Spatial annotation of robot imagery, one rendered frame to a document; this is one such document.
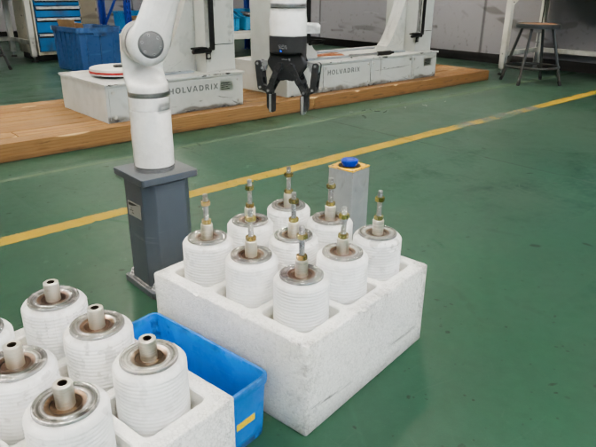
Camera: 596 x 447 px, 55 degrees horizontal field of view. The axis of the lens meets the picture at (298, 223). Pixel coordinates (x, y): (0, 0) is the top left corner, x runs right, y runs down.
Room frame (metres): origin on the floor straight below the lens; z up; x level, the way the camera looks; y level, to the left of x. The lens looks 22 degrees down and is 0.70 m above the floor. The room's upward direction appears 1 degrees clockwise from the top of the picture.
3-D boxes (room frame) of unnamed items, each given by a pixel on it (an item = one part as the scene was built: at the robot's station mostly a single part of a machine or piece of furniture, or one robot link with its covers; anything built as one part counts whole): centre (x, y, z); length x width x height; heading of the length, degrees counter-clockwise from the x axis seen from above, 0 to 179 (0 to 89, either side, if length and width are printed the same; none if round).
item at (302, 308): (0.86, -0.01, 0.16); 0.10 x 0.10 x 0.18
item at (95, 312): (0.70, 0.28, 0.26); 0.02 x 0.02 x 0.03
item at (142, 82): (1.31, 0.34, 0.54); 0.09 x 0.09 x 0.17; 29
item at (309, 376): (1.03, 0.01, 0.09); 0.39 x 0.39 x 0.18; 50
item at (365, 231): (1.05, -0.16, 0.25); 0.08 x 0.08 x 0.01
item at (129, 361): (0.63, 0.19, 0.25); 0.08 x 0.08 x 0.01
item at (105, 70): (3.06, 0.94, 0.29); 0.30 x 0.30 x 0.06
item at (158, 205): (1.31, 0.34, 0.15); 0.15 x 0.15 x 0.30; 42
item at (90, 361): (0.70, 0.28, 0.16); 0.10 x 0.10 x 0.18
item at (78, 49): (5.31, 1.88, 0.19); 0.50 x 0.41 x 0.37; 47
